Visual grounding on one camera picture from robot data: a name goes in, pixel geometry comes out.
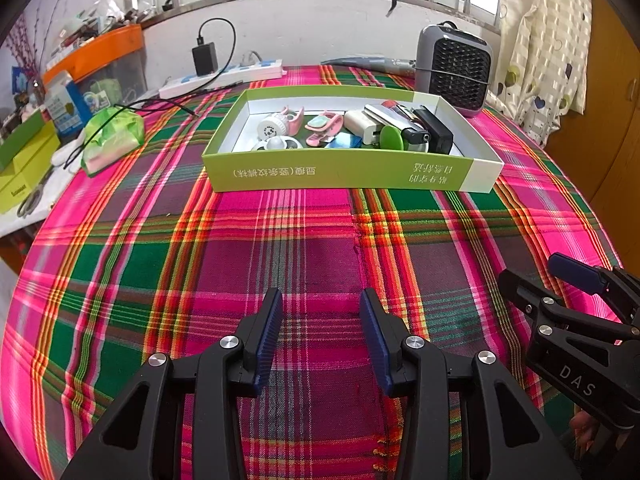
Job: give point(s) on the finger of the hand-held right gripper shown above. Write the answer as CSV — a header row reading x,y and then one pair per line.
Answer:
x,y
575,271
555,310

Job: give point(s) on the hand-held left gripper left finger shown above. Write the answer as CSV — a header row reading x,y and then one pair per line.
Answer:
x,y
267,340

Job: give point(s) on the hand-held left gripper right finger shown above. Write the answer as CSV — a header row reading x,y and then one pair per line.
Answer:
x,y
377,340

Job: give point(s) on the green and white cardboard box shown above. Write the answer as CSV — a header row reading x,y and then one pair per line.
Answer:
x,y
350,175

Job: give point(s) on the white panda suction holder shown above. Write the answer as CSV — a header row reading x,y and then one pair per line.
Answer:
x,y
277,144

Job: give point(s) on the black rectangular device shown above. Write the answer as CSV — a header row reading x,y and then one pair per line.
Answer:
x,y
435,130

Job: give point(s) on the blue plastic box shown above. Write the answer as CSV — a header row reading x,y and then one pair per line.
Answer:
x,y
345,141

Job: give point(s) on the green and white suction holder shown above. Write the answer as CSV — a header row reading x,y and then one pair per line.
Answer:
x,y
391,137

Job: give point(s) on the pink clip with white cap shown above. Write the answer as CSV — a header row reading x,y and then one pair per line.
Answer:
x,y
272,125

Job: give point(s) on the white charger adapter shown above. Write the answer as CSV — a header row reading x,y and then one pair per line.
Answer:
x,y
360,125

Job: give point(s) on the pink clip with teal disc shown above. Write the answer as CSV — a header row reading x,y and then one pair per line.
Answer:
x,y
320,125

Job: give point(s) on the person's right hand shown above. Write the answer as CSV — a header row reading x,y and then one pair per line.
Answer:
x,y
582,425

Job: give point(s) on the pink plaid blanket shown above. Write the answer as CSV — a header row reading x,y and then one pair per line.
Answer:
x,y
310,250

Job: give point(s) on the wooden wardrobe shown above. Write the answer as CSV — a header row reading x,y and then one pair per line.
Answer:
x,y
615,135

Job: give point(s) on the grey portable heater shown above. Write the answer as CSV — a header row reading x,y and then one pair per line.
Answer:
x,y
450,70

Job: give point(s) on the green wipes packet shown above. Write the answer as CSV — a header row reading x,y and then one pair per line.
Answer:
x,y
112,140

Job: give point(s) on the white and blue power strip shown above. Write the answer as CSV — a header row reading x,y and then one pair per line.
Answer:
x,y
225,77

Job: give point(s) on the scissors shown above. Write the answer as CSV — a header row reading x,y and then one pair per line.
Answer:
x,y
32,197

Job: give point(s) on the grey floral fabric sleeve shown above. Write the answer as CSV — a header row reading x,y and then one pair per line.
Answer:
x,y
370,62

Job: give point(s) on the black power adapter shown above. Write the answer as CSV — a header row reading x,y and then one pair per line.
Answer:
x,y
205,59

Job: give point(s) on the lime green cardboard box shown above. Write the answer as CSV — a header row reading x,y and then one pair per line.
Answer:
x,y
25,175

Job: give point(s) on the blue and white carton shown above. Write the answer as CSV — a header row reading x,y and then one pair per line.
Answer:
x,y
65,105

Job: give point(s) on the dark green cardboard box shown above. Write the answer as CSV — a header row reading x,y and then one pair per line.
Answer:
x,y
20,135

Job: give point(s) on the storage bin with orange lid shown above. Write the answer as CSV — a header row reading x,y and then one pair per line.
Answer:
x,y
100,47

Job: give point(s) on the dried flower branches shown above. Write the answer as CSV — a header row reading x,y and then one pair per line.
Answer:
x,y
25,35

